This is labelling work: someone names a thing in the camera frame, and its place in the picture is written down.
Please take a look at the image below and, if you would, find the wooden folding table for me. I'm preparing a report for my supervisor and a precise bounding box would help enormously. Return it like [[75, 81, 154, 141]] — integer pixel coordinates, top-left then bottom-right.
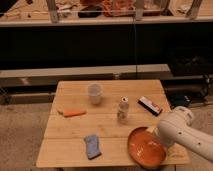
[[35, 78, 191, 171]]

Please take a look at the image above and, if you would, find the clear plastic cup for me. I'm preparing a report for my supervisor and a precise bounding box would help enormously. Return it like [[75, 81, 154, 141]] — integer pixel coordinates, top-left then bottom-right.
[[87, 83, 102, 105]]

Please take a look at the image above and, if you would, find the orange toy carrot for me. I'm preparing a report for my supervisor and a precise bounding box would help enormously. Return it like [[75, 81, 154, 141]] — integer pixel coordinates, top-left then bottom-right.
[[57, 109, 86, 118]]

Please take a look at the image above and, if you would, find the small clear plastic bottle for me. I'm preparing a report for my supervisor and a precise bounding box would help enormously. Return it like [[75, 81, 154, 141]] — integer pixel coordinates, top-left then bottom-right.
[[117, 97, 129, 123]]

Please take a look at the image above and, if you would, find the black cable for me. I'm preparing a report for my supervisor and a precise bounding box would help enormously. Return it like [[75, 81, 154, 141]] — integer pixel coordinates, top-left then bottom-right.
[[132, 16, 139, 80]]

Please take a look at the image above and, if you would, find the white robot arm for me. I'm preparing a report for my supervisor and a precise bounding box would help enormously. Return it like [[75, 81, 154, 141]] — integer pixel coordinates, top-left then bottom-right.
[[149, 106, 213, 163]]

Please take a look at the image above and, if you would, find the orange ceramic bowl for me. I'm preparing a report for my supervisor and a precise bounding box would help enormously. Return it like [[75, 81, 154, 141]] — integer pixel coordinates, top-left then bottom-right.
[[127, 127, 166, 169]]

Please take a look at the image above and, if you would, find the grey metal bench beam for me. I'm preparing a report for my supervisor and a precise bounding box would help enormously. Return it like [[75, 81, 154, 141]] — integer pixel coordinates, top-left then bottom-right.
[[0, 64, 170, 87]]

